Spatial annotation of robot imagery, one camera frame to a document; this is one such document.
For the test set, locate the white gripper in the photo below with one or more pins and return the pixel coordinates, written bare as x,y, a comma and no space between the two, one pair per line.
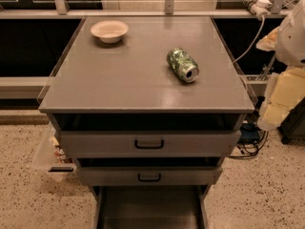
292,41

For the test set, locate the green soda can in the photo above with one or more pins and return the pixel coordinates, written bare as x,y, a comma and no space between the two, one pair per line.
184,67

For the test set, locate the grey drawer cabinet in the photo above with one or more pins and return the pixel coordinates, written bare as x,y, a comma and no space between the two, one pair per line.
130,87

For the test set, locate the grey open bottom drawer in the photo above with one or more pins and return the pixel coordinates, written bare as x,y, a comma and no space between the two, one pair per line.
150,207

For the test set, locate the grey top drawer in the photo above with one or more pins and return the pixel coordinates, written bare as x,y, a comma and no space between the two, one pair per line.
94,144

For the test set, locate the grey middle drawer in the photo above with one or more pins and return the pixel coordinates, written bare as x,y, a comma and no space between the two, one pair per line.
145,176

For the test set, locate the dark cabinet at right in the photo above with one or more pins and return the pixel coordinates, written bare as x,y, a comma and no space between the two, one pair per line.
294,124

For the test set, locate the white paper bowl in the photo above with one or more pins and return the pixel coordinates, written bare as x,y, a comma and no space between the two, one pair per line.
109,31

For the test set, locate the clear plastic storage bin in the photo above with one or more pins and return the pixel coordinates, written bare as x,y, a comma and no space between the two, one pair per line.
50,159

